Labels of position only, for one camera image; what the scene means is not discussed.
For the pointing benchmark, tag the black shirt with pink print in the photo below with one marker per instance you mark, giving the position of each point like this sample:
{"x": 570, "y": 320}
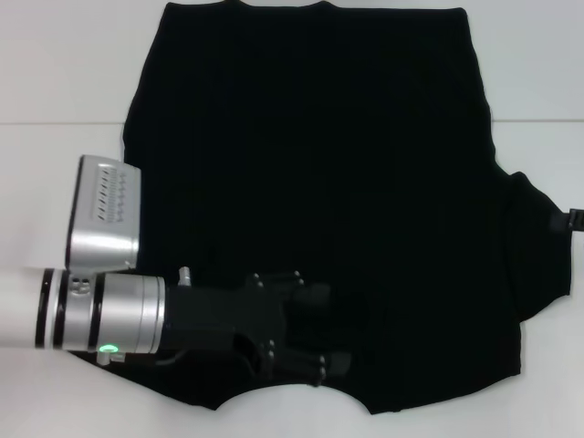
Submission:
{"x": 319, "y": 159}

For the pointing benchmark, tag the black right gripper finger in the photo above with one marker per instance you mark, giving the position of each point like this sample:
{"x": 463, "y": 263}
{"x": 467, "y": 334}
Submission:
{"x": 563, "y": 221}

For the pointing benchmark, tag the small metal left wrist connector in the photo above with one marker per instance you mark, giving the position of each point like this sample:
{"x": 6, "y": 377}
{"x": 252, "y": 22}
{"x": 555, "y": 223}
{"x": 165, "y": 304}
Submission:
{"x": 184, "y": 276}

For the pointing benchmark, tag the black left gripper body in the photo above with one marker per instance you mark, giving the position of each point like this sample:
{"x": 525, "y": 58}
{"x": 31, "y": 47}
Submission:
{"x": 219, "y": 315}

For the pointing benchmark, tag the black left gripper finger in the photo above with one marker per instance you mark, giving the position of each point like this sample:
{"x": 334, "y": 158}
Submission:
{"x": 333, "y": 362}
{"x": 310, "y": 296}

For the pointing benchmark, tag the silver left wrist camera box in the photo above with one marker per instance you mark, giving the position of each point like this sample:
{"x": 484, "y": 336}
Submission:
{"x": 102, "y": 214}

